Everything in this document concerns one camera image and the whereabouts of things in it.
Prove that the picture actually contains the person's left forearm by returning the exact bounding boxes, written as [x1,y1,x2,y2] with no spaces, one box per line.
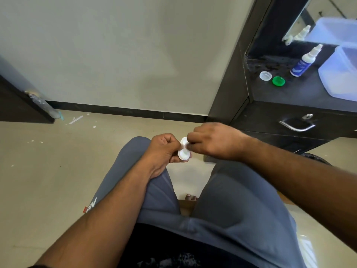
[33,164,168,268]

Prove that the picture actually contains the white contact lens case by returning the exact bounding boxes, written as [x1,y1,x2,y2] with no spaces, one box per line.
[178,136,192,161]

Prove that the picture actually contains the silver drawer handle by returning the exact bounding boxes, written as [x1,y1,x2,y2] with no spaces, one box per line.
[278,119,316,133]

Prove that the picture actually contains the person's right hand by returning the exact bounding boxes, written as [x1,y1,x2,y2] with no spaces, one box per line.
[186,122,253,162]

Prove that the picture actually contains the dark wooden panel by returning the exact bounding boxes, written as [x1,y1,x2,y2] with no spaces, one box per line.
[0,55,55,124]

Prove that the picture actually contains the dresser mirror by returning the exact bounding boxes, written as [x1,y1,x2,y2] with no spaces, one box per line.
[282,0,357,47]

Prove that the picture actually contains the clear plastic wrap strip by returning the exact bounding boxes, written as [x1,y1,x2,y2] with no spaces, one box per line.
[24,90,64,121]

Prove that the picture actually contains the brown wooden stool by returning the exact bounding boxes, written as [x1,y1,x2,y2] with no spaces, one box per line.
[178,191,295,217]

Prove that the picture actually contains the person's right forearm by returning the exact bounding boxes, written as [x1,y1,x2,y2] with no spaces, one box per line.
[242,136,357,253]

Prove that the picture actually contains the clear blue plastic container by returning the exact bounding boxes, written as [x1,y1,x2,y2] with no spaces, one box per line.
[318,45,357,102]

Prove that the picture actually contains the black lined trash bin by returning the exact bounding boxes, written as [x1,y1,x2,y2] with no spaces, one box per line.
[301,153,332,166]

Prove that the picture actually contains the black dresser cabinet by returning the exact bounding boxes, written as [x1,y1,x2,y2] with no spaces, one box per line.
[203,0,357,164]

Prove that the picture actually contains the person's left hand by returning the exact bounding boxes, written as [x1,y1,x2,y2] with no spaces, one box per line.
[146,133,193,181]

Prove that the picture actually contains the grey trousers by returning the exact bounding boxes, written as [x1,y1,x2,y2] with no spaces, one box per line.
[83,136,307,268]

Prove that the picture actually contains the dark shirt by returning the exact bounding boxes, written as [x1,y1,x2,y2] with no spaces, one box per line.
[117,222,251,268]

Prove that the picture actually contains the blue white solution bottle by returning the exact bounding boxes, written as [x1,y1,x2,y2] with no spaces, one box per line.
[290,44,324,78]

